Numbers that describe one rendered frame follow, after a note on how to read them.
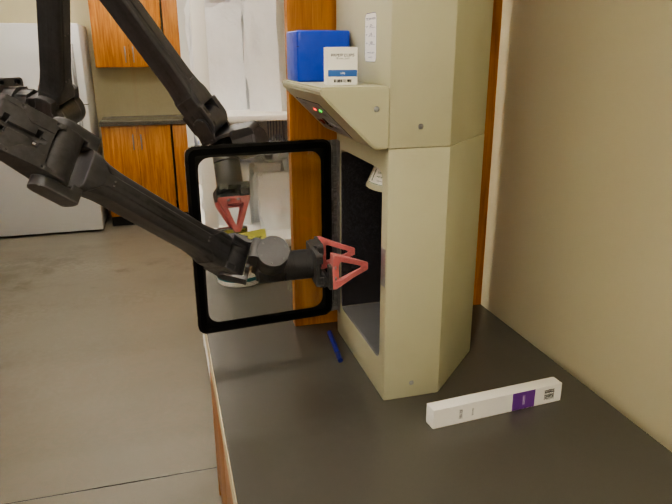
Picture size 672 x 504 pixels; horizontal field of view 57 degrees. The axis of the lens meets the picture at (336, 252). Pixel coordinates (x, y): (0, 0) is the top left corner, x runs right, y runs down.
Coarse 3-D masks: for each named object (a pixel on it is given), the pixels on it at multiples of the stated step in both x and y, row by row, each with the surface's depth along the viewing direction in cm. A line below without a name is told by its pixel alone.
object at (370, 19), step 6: (372, 12) 103; (366, 18) 106; (372, 18) 103; (366, 24) 106; (372, 24) 103; (366, 30) 106; (372, 30) 103; (366, 36) 107; (372, 36) 104; (366, 42) 107; (372, 42) 104; (366, 48) 107; (372, 48) 104; (366, 54) 108; (372, 54) 105; (366, 60) 108; (372, 60) 105
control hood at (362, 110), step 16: (288, 80) 120; (304, 96) 112; (320, 96) 97; (336, 96) 96; (352, 96) 97; (368, 96) 97; (384, 96) 98; (336, 112) 98; (352, 112) 98; (368, 112) 98; (384, 112) 99; (352, 128) 99; (368, 128) 99; (384, 128) 100; (368, 144) 100; (384, 144) 101
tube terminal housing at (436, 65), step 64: (384, 0) 97; (448, 0) 96; (384, 64) 100; (448, 64) 99; (448, 128) 103; (384, 192) 105; (448, 192) 106; (448, 256) 112; (384, 320) 111; (448, 320) 118; (384, 384) 114
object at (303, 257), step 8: (312, 248) 117; (296, 256) 116; (304, 256) 116; (312, 256) 116; (320, 256) 113; (288, 264) 115; (296, 264) 115; (304, 264) 116; (312, 264) 116; (320, 264) 118; (288, 272) 115; (296, 272) 116; (304, 272) 116; (312, 272) 116; (288, 280) 117; (320, 280) 115
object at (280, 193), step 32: (224, 160) 123; (256, 160) 125; (288, 160) 127; (320, 160) 130; (224, 192) 124; (256, 192) 127; (288, 192) 129; (320, 192) 132; (224, 224) 126; (256, 224) 129; (288, 224) 131; (320, 224) 134; (224, 288) 130; (256, 288) 133; (288, 288) 136; (320, 288) 139; (224, 320) 132
